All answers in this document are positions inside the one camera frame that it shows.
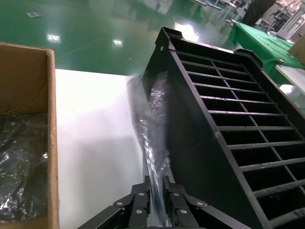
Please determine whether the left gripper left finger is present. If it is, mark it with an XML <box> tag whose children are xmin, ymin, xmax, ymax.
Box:
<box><xmin>77</xmin><ymin>176</ymin><xmax>151</xmax><ymax>229</ymax></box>

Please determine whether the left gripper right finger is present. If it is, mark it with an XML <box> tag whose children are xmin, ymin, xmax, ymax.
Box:
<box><xmin>163</xmin><ymin>177</ymin><xmax>264</xmax><ymax>229</ymax></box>

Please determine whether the grey antistatic bag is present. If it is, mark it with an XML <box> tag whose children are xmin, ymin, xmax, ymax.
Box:
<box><xmin>125</xmin><ymin>69</ymin><xmax>176</xmax><ymax>229</ymax></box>

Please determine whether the brown cardboard box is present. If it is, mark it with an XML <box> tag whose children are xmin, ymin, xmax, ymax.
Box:
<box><xmin>0</xmin><ymin>42</ymin><xmax>60</xmax><ymax>229</ymax></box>

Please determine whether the bagged graphics card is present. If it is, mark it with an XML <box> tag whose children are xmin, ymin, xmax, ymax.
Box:
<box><xmin>0</xmin><ymin>113</ymin><xmax>49</xmax><ymax>221</ymax></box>

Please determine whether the black slotted divider crate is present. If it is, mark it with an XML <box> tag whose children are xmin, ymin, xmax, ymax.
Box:
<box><xmin>142</xmin><ymin>26</ymin><xmax>305</xmax><ymax>229</ymax></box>

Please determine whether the green cloth covered table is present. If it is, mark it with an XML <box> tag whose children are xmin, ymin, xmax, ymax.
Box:
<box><xmin>229</xmin><ymin>21</ymin><xmax>305</xmax><ymax>75</ymax></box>

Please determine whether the tan cardboard carton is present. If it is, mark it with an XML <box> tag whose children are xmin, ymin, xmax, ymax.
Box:
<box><xmin>287</xmin><ymin>35</ymin><xmax>305</xmax><ymax>60</ymax></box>

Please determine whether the person in black clothes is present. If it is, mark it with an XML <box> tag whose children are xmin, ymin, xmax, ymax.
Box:
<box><xmin>242</xmin><ymin>0</ymin><xmax>275</xmax><ymax>27</ymax></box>

